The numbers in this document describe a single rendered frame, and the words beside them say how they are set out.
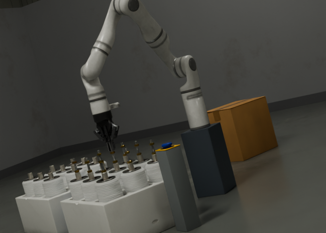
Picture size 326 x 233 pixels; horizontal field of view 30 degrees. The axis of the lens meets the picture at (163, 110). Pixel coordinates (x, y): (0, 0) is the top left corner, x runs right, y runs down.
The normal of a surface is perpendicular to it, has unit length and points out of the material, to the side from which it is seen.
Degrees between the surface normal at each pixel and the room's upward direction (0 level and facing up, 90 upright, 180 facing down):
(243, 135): 90
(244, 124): 90
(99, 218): 90
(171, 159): 90
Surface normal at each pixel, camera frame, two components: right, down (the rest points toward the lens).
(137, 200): 0.54, -0.09
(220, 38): -0.47, 0.18
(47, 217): -0.78, 0.25
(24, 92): 0.84, -0.19
